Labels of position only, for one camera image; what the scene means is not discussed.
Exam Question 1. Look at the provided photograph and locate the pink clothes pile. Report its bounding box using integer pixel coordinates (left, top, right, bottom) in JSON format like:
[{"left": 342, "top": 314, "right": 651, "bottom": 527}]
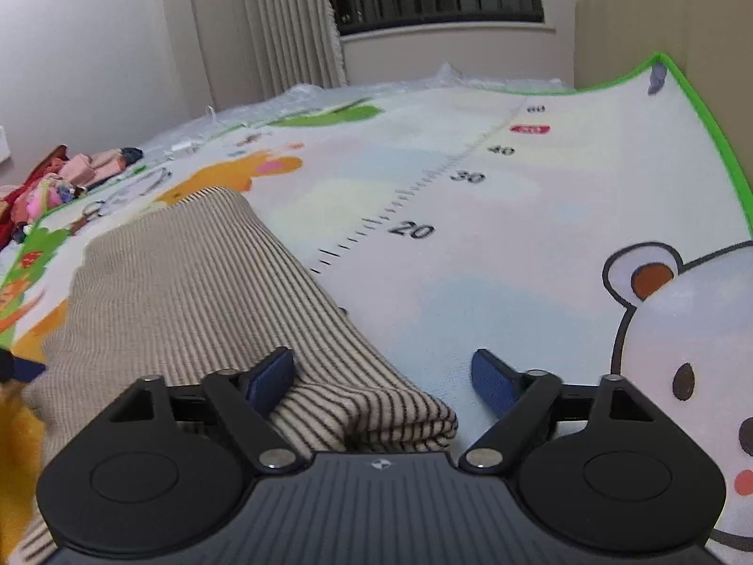
[{"left": 1, "top": 145, "right": 144, "bottom": 248}]

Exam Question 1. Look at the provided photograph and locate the beige striped knit garment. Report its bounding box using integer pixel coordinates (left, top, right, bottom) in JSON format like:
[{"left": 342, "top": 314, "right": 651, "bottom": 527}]
[{"left": 10, "top": 185, "right": 460, "bottom": 563}]

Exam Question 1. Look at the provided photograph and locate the cartoon animal play mat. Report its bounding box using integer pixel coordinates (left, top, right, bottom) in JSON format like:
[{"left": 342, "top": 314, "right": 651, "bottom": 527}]
[{"left": 1, "top": 54, "right": 752, "bottom": 564}]

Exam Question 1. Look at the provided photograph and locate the white charger cable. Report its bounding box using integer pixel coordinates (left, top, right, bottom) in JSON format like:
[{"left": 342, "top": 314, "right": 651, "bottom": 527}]
[{"left": 163, "top": 105, "right": 220, "bottom": 161}]

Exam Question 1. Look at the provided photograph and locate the beige pleated curtain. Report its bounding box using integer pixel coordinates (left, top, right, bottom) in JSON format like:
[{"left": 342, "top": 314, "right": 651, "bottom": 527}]
[{"left": 242, "top": 0, "right": 347, "bottom": 99}]

